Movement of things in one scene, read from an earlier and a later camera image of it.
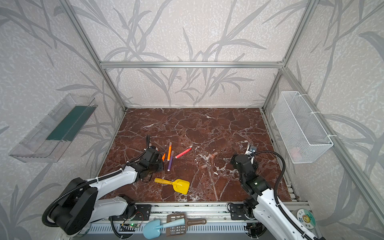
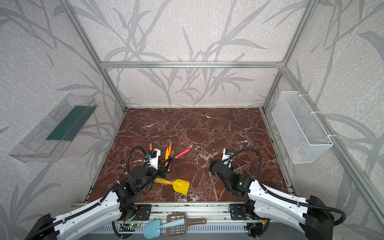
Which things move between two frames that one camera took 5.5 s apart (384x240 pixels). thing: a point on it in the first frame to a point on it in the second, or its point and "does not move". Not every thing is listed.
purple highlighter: x=170 y=161 does not move
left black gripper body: x=154 y=160 to x=160 y=168
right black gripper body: x=240 y=159 to x=216 y=166
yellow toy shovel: x=180 y=185 does not move
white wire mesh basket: x=304 y=138 does not move
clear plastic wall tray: x=46 y=143 does not move
